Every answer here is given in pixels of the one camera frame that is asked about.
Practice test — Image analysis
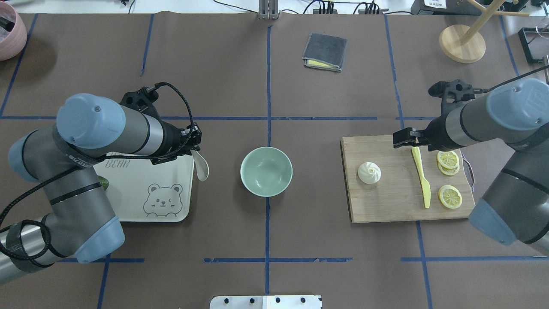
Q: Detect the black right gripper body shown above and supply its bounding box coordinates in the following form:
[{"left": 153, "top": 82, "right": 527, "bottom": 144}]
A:
[{"left": 417, "top": 79, "right": 475, "bottom": 152}]

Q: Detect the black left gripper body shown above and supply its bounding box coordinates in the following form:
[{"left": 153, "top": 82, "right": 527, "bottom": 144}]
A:
[{"left": 120, "top": 87, "right": 202, "bottom": 165}]

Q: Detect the white plastic spoon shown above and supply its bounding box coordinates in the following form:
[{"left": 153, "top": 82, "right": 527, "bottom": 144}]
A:
[{"left": 191, "top": 149, "right": 210, "bottom": 182}]

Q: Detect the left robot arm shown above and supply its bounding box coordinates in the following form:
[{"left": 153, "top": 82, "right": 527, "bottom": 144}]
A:
[{"left": 1, "top": 82, "right": 202, "bottom": 284}]

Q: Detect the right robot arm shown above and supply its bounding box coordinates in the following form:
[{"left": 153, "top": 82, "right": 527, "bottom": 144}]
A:
[{"left": 392, "top": 78, "right": 549, "bottom": 254}]

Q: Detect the light green bowl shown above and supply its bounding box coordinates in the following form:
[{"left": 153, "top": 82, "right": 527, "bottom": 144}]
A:
[{"left": 240, "top": 147, "right": 293, "bottom": 197}]

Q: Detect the pink bowl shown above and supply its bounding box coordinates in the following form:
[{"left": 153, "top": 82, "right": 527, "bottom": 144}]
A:
[{"left": 0, "top": 1, "right": 27, "bottom": 61}]

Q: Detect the upper lemon slice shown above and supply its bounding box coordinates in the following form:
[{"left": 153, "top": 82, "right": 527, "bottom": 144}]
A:
[{"left": 437, "top": 151, "right": 459, "bottom": 170}]

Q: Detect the wooden mug tree stand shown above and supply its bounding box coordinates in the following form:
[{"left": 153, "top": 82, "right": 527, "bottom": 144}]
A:
[{"left": 438, "top": 0, "right": 530, "bottom": 64}]

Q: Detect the lower back lemon slice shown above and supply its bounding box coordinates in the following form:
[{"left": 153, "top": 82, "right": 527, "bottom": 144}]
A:
[{"left": 437, "top": 164, "right": 460, "bottom": 176}]

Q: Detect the yellow plastic knife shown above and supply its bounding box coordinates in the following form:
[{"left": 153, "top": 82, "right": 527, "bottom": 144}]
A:
[{"left": 411, "top": 147, "right": 431, "bottom": 209}]

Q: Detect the bamboo cutting board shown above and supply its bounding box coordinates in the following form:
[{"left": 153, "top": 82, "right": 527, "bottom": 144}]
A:
[{"left": 341, "top": 135, "right": 475, "bottom": 223}]

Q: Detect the white bear print tray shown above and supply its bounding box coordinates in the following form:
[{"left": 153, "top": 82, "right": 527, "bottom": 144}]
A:
[{"left": 94, "top": 156, "right": 194, "bottom": 222}]

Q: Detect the green avocado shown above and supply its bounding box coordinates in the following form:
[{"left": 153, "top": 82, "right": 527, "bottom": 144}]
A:
[{"left": 98, "top": 176, "right": 109, "bottom": 191}]

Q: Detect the grey folded cloth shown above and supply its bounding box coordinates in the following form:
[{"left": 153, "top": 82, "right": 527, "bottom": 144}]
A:
[{"left": 302, "top": 33, "right": 348, "bottom": 73}]

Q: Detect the yellow sponge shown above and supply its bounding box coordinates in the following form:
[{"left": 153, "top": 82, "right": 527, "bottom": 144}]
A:
[{"left": 304, "top": 59, "right": 341, "bottom": 72}]

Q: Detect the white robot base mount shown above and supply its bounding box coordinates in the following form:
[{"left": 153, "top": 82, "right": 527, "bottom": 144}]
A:
[{"left": 209, "top": 295, "right": 323, "bottom": 309}]

